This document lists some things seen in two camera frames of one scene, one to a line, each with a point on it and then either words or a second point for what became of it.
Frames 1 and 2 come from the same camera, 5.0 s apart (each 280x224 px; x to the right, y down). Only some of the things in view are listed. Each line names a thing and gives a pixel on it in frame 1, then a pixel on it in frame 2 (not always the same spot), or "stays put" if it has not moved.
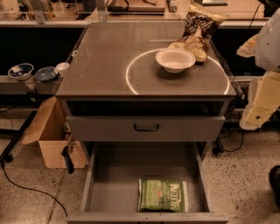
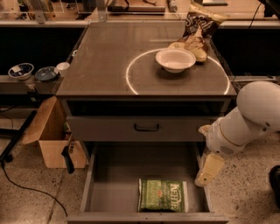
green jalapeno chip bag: [162, 195] stays put
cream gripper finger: [264, 103] to [213, 164]
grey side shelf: [29, 87] stays put
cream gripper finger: [248, 48] to [205, 129]
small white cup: [63, 68] stays put
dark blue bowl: [46, 73] stays put
